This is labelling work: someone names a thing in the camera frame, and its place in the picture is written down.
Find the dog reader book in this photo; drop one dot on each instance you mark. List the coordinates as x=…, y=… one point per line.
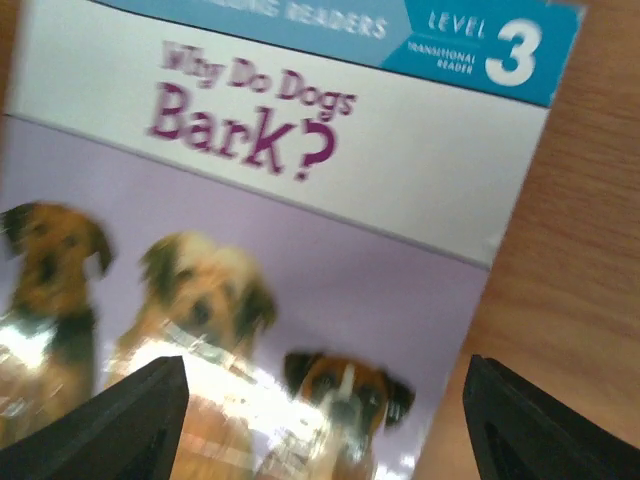
x=302, y=199

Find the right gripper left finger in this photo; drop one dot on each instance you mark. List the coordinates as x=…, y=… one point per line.
x=131, y=430

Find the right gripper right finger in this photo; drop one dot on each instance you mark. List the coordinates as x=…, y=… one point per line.
x=518, y=431

